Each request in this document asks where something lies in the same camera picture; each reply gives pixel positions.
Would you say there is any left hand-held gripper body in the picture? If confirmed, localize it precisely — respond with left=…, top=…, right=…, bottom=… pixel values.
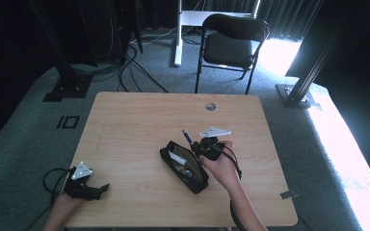
left=63, top=161, right=102, bottom=202

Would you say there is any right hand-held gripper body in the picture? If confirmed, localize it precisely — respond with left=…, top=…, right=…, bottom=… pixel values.
left=198, top=125, right=232, bottom=162

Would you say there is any blue pen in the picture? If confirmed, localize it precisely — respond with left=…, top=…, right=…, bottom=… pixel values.
left=181, top=129, right=195, bottom=146

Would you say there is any white eraser stick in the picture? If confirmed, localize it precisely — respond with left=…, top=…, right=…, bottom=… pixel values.
left=169, top=151, right=188, bottom=167

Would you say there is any black pencil case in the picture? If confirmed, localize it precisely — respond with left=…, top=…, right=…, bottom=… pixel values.
left=159, top=140, right=211, bottom=195

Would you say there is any person's right hand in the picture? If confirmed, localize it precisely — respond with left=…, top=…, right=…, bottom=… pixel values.
left=200, top=140, right=243, bottom=194

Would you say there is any person's left hand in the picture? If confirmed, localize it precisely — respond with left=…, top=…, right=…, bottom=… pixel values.
left=51, top=192, right=85, bottom=223

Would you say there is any black folding chair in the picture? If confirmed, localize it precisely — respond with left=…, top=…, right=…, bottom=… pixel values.
left=194, top=13, right=271, bottom=96

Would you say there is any black metal stand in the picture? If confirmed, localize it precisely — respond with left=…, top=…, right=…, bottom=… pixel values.
left=275, top=0, right=355, bottom=110
left=28, top=0, right=94, bottom=103

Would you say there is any grey tape piece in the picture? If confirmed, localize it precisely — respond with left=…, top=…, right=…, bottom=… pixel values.
left=279, top=190, right=301, bottom=200

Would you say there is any dark curtain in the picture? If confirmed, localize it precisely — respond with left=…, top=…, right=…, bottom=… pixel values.
left=201, top=0, right=324, bottom=41

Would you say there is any dark equipment cabinet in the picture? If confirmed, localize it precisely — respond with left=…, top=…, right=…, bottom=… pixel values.
left=107, top=0, right=145, bottom=64

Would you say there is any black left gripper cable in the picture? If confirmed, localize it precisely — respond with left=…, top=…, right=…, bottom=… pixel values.
left=25, top=167, right=75, bottom=231

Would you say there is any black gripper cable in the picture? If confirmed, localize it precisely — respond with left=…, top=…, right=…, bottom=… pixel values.
left=216, top=142, right=249, bottom=231
left=25, top=167, right=75, bottom=231

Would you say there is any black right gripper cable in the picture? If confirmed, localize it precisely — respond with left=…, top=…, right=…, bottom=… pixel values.
left=216, top=142, right=249, bottom=231

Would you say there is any bundle of floor cables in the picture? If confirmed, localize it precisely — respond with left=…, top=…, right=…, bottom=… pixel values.
left=67, top=17, right=203, bottom=94

